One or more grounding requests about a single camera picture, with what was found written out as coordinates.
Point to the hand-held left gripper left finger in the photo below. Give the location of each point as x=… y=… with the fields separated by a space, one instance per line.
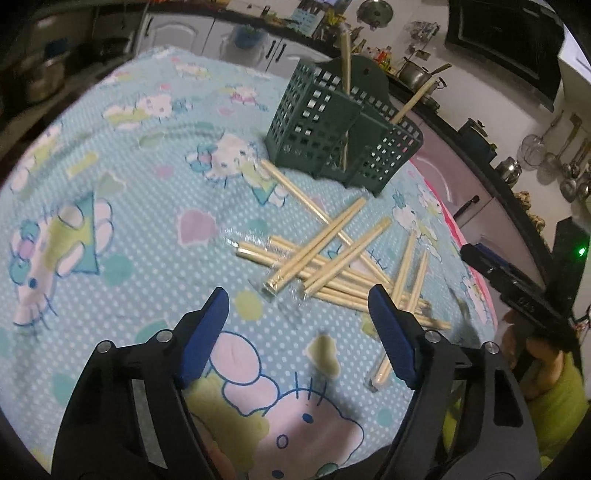
x=203 y=341

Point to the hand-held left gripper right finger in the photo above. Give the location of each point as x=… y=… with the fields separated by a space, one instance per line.
x=392 y=332

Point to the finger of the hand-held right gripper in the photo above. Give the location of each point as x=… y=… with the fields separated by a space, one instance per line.
x=487 y=263

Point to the pile of chopsticks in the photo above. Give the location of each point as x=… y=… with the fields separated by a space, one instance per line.
x=318 y=249

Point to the chopstick pair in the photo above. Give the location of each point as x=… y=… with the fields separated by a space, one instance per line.
x=415 y=101
x=345 y=60

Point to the green plastic utensil basket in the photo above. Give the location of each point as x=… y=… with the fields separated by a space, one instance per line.
x=318 y=124

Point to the person's right forearm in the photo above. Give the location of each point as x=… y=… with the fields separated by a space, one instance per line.
x=558 y=415

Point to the person's right hand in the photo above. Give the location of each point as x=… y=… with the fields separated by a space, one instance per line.
x=545 y=364

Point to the pile of ginger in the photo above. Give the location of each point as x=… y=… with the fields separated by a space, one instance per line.
x=531 y=210

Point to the pink cloth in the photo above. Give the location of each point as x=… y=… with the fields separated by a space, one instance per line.
x=443 y=194

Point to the steel coffee pot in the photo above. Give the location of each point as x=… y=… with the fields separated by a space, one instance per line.
x=508 y=170

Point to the hanging steel ladle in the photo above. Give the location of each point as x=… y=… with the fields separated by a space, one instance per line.
x=584 y=187
x=569 y=182

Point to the hanging slotted spoon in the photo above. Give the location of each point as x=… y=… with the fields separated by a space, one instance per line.
x=549 y=166

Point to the dark blue enamel pot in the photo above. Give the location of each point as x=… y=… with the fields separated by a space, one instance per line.
x=478 y=145

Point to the steel canister with lid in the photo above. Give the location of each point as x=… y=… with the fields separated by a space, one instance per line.
x=478 y=127

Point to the cartoon cat printed blanket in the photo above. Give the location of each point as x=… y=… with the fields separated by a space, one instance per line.
x=138 y=207

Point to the small steel bowl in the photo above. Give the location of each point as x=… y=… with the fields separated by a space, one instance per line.
x=429 y=102

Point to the ladle in pot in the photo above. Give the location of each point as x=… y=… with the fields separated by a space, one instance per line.
x=438 y=70

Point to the large steel pot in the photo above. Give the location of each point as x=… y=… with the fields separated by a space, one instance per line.
x=415 y=74

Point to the black range hood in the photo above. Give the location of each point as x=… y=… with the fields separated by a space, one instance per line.
x=503 y=41

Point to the hanging kitchen tools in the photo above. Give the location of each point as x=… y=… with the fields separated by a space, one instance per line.
x=422 y=37

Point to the group of condiment bottles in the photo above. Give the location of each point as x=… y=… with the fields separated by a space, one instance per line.
x=376 y=55

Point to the hanging steel pot lid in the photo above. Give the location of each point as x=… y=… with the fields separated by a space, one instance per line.
x=374 y=11

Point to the blue knife block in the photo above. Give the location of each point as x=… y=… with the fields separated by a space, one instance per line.
x=308 y=17

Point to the metal storage shelf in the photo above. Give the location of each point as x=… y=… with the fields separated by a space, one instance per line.
x=46 y=78

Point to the blue plastic bag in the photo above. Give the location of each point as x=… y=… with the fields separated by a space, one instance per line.
x=249 y=37

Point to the white base cabinets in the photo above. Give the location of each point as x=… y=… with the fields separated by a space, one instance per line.
x=184 y=32

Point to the white wall cabinet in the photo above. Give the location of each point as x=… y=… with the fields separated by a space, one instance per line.
x=577 y=69

